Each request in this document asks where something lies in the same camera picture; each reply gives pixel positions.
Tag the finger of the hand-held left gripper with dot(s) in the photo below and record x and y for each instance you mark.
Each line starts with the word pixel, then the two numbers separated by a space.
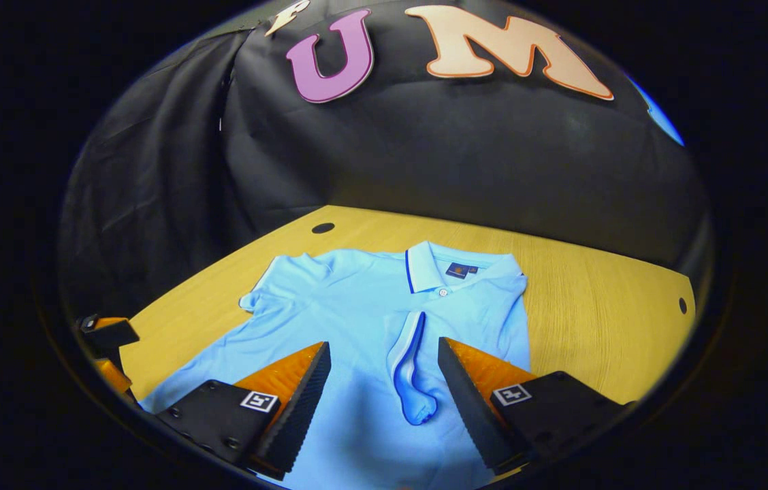
pixel 115 335
pixel 114 376

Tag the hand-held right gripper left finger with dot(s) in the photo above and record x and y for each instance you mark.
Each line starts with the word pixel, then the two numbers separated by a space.
pixel 302 401

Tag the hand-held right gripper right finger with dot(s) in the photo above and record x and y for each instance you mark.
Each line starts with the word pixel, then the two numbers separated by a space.
pixel 469 401

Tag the light blue polo T-shirt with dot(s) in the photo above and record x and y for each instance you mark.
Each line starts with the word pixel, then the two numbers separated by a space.
pixel 357 306

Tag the black backdrop cloth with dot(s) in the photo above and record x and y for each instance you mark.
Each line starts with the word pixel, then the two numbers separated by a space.
pixel 459 150

